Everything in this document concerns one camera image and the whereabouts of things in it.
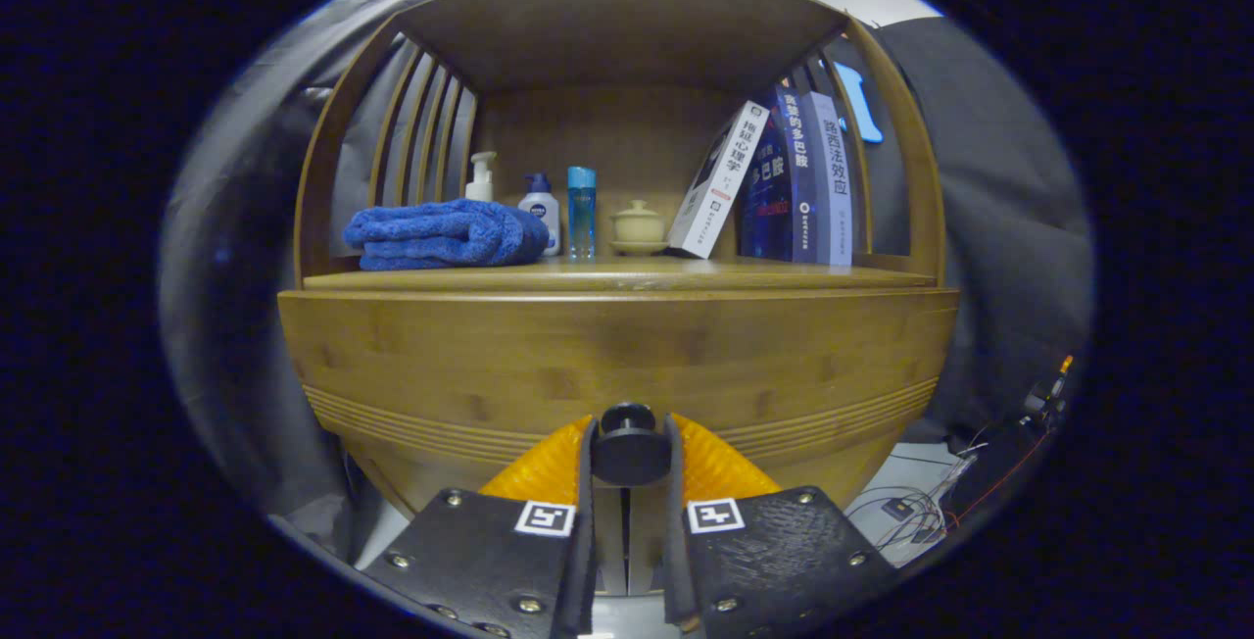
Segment wooden drawer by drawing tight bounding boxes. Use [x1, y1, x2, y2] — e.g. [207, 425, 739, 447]
[277, 287, 961, 522]

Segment dark blue book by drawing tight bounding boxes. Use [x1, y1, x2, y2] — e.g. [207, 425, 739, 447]
[737, 85, 819, 264]

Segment tangled cables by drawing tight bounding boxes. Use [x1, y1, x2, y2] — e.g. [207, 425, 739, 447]
[847, 443, 981, 552]

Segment clear blue bottle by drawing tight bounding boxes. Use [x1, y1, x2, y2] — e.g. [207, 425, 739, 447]
[566, 166, 598, 261]

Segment wooden countertop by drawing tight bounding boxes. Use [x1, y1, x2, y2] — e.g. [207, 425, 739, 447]
[302, 257, 937, 291]

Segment blue folded towel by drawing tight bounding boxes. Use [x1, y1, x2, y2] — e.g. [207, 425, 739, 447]
[343, 198, 552, 271]

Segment black round drawer knob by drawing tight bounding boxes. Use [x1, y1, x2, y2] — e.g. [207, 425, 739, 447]
[590, 403, 673, 487]

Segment white pump bottle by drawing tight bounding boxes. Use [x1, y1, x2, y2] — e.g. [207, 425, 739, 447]
[464, 151, 498, 204]

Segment white bottle with blue cap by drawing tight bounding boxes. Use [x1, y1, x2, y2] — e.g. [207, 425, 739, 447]
[517, 172, 562, 258]

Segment wooden cabinet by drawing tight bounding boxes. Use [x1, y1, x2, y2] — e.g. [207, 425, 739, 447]
[277, 0, 961, 601]

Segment white book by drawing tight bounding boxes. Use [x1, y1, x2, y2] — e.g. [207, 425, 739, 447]
[667, 100, 771, 260]

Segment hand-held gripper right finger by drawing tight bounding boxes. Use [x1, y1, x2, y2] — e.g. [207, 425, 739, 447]
[661, 413, 900, 635]

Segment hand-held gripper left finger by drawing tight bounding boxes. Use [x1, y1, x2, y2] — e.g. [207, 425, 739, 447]
[361, 414, 599, 639]

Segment pale grey-blue book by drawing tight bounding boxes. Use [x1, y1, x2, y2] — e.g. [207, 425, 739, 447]
[805, 91, 855, 267]

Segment beige lidded teacup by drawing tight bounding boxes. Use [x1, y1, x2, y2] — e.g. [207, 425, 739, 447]
[609, 199, 671, 257]

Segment wooden cabinet door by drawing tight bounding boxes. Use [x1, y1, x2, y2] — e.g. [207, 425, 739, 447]
[596, 487, 629, 596]
[628, 487, 666, 594]

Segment black equipment with orange part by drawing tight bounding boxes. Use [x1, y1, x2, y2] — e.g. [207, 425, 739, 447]
[945, 355, 1076, 522]

